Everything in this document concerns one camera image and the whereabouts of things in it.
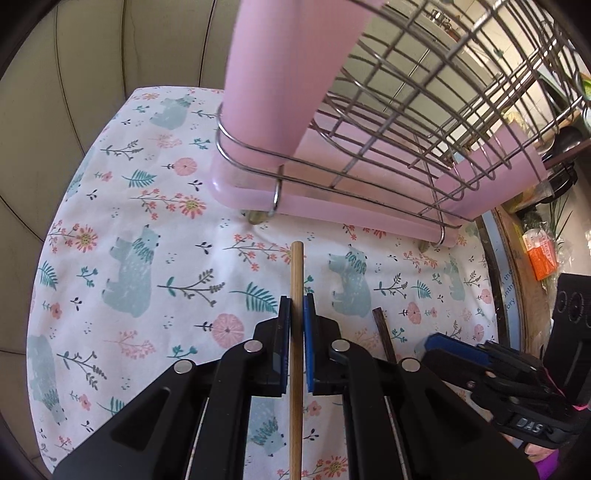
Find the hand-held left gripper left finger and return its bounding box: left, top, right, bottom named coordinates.
left=53, top=295, right=293, bottom=480

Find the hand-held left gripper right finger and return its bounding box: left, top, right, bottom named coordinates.
left=303, top=294, right=539, bottom=480

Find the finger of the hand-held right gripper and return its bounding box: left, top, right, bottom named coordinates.
left=416, top=334, right=546, bottom=385
left=422, top=349, right=551, bottom=409

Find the light wooden chopstick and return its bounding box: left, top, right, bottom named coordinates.
left=290, top=241, right=305, bottom=480

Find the dark brown chopstick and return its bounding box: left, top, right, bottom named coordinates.
left=372, top=308, right=398, bottom=363

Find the metal wire utensil rack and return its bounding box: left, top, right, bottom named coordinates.
left=216, top=0, right=591, bottom=245

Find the pink plastic utensil cup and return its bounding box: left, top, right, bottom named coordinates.
left=223, top=0, right=389, bottom=155

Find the person's right forearm purple sleeve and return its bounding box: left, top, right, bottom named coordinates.
left=531, top=450, right=591, bottom=480

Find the person's right hand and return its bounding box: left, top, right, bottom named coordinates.
left=523, top=444, right=561, bottom=462

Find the orange packet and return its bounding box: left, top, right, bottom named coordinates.
left=522, top=228, right=559, bottom=282

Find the pink plastic drip tray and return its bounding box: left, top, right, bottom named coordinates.
left=210, top=104, right=548, bottom=245

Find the green plant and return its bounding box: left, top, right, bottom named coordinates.
left=545, top=194, right=578, bottom=259

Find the floral bear print tablecloth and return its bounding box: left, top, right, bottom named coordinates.
left=25, top=85, right=497, bottom=480

